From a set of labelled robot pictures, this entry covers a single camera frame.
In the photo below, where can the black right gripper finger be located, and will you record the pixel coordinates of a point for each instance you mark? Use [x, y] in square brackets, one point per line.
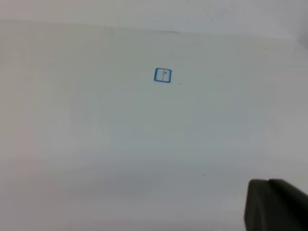
[275, 205]

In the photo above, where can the blue square marker outline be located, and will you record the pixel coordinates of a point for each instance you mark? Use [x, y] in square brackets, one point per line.
[163, 75]

